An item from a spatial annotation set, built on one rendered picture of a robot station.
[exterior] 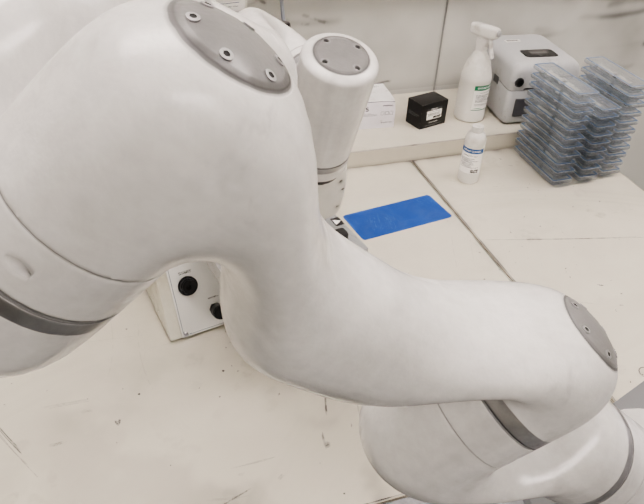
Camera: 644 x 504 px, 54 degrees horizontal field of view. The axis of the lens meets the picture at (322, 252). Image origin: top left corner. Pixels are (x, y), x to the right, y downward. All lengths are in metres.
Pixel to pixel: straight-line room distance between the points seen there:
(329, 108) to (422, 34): 1.23
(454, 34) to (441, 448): 1.53
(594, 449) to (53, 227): 0.53
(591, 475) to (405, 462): 0.19
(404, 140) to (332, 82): 1.00
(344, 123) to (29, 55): 0.40
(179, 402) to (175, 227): 0.79
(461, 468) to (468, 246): 0.86
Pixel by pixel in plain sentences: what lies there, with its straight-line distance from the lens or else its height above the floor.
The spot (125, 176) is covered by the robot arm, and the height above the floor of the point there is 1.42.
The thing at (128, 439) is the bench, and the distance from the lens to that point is 1.01.
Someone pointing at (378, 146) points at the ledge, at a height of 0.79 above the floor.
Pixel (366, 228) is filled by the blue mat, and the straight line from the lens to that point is 1.38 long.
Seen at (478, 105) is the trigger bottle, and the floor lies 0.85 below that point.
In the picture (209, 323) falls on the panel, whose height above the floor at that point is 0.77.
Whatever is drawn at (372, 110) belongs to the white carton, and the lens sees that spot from 1.67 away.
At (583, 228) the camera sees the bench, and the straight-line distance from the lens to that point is 1.52.
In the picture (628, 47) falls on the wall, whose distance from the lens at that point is 2.33.
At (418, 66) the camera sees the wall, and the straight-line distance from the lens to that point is 1.93.
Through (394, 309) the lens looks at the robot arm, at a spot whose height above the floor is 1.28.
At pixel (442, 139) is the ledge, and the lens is 1.68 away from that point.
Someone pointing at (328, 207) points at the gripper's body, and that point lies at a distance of 0.85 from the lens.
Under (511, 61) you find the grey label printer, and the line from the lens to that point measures 1.77.
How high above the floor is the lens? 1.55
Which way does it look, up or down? 38 degrees down
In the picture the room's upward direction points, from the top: 3 degrees clockwise
